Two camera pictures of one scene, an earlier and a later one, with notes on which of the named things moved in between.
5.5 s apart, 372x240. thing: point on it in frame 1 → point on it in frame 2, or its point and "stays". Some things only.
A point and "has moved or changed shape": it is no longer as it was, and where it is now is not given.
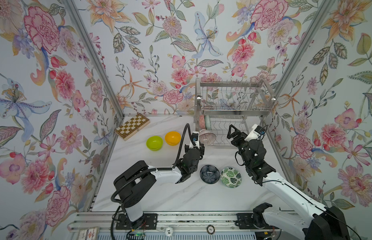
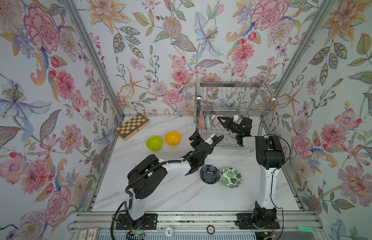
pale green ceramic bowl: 207,122 stays
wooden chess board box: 131,126 stays
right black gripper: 238,138 → 229,124
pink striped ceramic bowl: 206,138 has moved or changed shape
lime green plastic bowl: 154,143 stays
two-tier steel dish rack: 229,104 stays
